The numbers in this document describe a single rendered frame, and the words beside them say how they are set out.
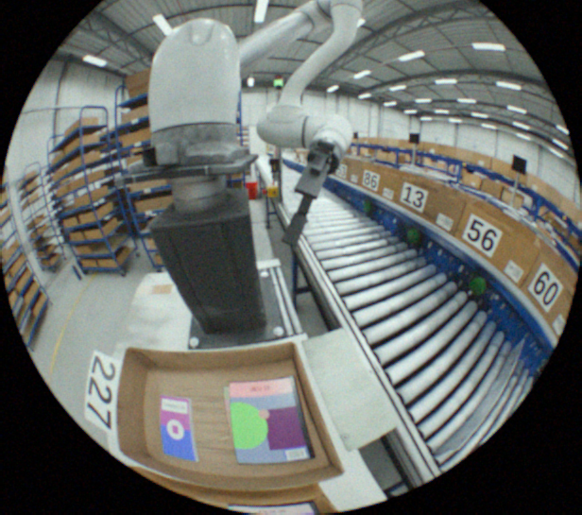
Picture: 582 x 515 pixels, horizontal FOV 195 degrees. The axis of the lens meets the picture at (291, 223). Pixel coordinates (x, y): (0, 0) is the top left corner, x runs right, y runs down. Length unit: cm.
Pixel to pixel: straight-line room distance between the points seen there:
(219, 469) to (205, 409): 15
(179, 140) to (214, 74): 11
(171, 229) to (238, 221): 11
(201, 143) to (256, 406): 46
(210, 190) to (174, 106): 14
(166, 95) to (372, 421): 66
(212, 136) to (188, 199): 11
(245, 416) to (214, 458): 14
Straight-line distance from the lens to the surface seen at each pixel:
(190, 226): 28
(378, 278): 68
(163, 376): 51
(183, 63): 29
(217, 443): 45
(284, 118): 50
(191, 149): 26
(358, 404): 45
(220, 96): 28
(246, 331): 48
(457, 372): 61
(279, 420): 39
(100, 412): 49
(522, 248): 81
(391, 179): 109
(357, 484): 49
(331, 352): 46
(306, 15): 78
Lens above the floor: 118
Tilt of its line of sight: 27 degrees down
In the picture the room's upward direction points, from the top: straight up
